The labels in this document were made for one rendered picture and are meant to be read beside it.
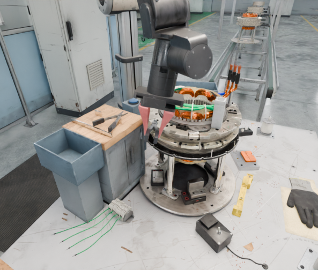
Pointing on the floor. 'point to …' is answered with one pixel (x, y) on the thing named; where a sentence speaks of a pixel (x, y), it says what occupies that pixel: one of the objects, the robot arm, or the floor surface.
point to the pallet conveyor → (270, 88)
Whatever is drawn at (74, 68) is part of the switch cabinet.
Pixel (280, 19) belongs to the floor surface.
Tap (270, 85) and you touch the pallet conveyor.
